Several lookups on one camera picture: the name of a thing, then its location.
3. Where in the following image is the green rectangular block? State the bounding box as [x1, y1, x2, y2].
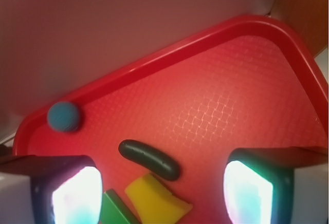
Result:
[100, 189, 140, 224]

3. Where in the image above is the dark green plastic pickle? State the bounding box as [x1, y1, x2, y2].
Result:
[118, 139, 181, 181]

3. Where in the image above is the yellow sponge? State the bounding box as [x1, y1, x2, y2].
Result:
[124, 174, 193, 223]

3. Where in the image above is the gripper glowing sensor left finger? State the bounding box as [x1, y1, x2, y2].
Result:
[1, 155, 103, 223]

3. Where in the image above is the red plastic tray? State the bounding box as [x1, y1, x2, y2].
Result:
[13, 16, 328, 223]

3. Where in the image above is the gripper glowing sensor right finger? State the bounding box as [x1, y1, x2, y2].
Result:
[223, 146, 328, 223]

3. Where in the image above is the blue textured ball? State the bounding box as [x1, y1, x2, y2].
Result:
[47, 102, 81, 133]

